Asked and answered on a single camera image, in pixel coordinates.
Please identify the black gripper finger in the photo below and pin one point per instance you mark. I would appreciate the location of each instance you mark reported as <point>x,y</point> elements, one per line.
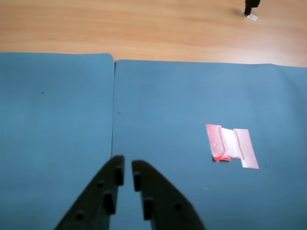
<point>163,198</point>
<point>96,198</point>

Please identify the red tape patch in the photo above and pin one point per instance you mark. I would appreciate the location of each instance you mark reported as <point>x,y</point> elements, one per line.
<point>247,151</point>

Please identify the grey mat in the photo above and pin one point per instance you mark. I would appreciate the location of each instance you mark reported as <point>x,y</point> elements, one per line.
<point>180,107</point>
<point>48,119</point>

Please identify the clear tape piece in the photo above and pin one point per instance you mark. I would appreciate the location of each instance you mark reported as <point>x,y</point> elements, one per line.
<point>252,17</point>

